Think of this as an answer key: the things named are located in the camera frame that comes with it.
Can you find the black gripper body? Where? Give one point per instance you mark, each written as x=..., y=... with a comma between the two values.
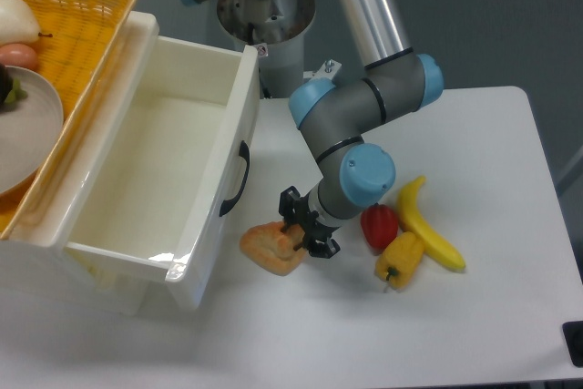
x=310, y=221

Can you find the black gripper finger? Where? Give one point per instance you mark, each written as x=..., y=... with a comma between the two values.
x=318, y=246
x=289, y=198

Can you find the triangle bread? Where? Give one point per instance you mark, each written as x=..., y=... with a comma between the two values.
x=275, y=250

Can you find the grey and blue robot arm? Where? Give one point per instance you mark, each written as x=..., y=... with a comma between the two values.
x=331, y=119

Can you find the red bell pepper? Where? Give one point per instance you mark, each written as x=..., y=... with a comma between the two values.
x=380, y=226

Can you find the yellow bell pepper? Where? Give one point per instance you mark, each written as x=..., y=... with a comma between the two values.
x=399, y=261

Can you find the yellow banana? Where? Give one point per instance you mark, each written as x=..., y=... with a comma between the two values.
x=411, y=219

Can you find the white plastic drawer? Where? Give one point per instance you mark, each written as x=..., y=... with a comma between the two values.
x=136, y=198

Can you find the black object at table edge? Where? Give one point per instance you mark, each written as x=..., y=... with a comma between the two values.
x=573, y=334

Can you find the grey plate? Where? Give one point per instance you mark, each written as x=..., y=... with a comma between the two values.
x=30, y=128

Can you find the yellow woven basket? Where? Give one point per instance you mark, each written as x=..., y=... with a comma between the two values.
x=84, y=35

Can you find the dark eggplant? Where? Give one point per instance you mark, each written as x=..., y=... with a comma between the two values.
x=10, y=87

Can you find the pink peach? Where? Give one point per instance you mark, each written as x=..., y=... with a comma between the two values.
x=19, y=55

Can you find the black drawer handle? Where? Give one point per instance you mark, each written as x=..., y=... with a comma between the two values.
x=238, y=186

